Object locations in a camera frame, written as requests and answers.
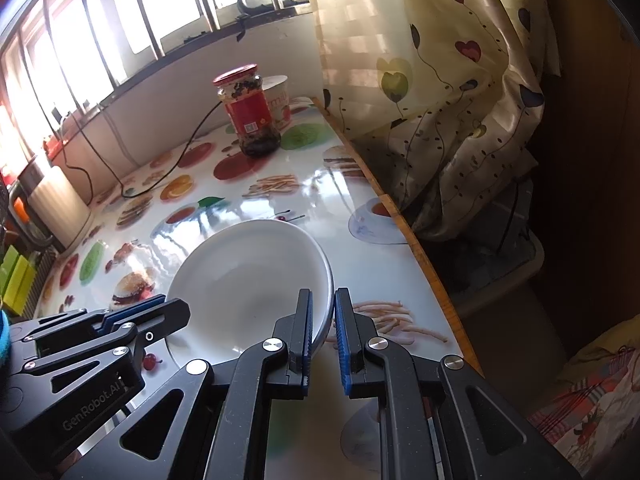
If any printed blanket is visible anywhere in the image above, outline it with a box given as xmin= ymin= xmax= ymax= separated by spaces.
xmin=527 ymin=314 xmax=640 ymax=462

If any fruit print tablecloth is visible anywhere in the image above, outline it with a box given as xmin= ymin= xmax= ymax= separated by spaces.
xmin=35 ymin=96 xmax=483 ymax=480

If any window frame with bars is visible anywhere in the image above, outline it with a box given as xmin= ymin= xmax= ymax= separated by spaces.
xmin=0 ymin=0 xmax=316 ymax=126

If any large green box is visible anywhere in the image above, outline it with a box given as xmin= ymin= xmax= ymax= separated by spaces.
xmin=2 ymin=259 xmax=40 ymax=313

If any cream thermos kettle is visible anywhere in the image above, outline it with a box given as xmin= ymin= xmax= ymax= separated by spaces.
xmin=20 ymin=157 xmax=94 ymax=254

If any grey plastic bin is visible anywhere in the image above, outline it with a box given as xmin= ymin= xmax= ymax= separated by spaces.
xmin=420 ymin=180 xmax=546 ymax=317

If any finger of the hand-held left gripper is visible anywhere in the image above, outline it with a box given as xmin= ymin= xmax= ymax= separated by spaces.
xmin=12 ymin=324 xmax=166 ymax=391
xmin=37 ymin=295 xmax=191 ymax=356

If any large white bowl blue stripe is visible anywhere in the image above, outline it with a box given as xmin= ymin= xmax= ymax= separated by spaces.
xmin=166 ymin=218 xmax=335 ymax=367

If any red label glass jar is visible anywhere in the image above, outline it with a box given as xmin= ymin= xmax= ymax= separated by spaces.
xmin=213 ymin=63 xmax=282 ymax=158

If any black cable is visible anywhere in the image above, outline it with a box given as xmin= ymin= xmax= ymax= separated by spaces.
xmin=50 ymin=100 xmax=223 ymax=200

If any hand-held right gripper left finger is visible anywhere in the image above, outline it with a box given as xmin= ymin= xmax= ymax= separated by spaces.
xmin=62 ymin=288 xmax=316 ymax=480

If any flat green box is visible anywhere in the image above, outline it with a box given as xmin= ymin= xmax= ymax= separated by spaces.
xmin=0 ymin=247 xmax=24 ymax=291

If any brown wooden cabinet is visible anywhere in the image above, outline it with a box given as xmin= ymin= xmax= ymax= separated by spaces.
xmin=530 ymin=0 xmax=640 ymax=361

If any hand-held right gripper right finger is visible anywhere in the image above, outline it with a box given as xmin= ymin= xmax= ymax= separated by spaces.
xmin=334 ymin=287 xmax=581 ymax=480

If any white paper cup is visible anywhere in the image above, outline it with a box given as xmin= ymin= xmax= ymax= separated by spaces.
xmin=261 ymin=74 xmax=292 ymax=131

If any striped tray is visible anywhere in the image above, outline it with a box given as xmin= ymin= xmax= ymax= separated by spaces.
xmin=22 ymin=249 xmax=57 ymax=317

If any heart print curtain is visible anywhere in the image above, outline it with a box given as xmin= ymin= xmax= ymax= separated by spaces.
xmin=307 ymin=0 xmax=563 ymax=241

